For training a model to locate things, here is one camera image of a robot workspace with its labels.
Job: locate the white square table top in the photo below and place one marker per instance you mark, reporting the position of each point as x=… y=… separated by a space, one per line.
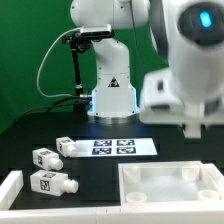
x=166 y=182

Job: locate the grey camera on stand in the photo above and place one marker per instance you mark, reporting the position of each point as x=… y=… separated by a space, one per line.
x=96 y=31

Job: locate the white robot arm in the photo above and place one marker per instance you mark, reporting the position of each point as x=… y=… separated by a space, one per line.
x=187 y=34

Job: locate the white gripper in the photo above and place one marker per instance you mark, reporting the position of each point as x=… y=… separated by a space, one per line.
x=160 y=105

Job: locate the white marker sheet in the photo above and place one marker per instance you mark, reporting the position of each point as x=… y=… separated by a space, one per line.
x=116 y=147

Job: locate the white U-shaped fence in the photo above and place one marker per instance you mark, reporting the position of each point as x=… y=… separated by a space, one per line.
x=198 y=212

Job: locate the black camera stand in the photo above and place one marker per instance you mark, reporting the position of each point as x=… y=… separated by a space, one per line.
x=79 y=43

